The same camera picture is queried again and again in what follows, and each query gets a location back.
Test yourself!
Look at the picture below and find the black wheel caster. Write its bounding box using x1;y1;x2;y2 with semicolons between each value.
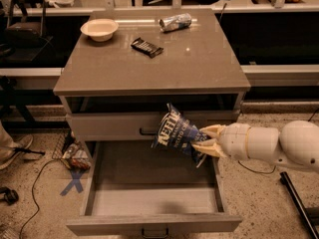
0;187;19;205

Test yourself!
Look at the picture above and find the crushed silver blue can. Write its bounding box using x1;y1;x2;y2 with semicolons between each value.
159;13;192;33

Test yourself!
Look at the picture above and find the black floor cable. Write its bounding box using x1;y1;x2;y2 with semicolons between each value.
18;158;68;239

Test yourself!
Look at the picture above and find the grey drawer cabinet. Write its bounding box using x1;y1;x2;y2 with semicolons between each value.
54;8;250;152

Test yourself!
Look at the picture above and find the wire snack basket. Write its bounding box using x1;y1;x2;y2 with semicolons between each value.
52;130;91;170

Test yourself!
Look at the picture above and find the blue tape cross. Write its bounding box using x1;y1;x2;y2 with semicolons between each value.
60;170;84;196

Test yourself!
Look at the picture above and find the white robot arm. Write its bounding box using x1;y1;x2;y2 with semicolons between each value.
191;120;319;172

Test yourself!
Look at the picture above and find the black metal bar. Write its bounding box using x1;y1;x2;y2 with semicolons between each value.
280;172;319;239

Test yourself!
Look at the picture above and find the blue kettle chip bag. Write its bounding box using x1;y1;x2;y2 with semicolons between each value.
152;104;209;167

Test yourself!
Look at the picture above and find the closed grey upper drawer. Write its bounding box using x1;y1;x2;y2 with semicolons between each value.
66;111;239;141

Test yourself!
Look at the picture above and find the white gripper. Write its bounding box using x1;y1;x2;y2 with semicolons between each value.
191;122;251;160

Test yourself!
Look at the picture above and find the black chair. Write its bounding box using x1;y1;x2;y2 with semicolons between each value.
0;0;55;66

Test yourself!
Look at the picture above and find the open grey bottom drawer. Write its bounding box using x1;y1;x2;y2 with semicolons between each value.
67;140;242;239

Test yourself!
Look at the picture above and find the white paper bowl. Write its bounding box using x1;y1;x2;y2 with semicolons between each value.
81;19;119;42

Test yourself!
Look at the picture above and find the black candy bar wrapper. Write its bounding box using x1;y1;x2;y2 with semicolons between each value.
131;38;163;58

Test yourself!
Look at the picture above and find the grey sneaker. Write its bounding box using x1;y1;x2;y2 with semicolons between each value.
0;134;33;170

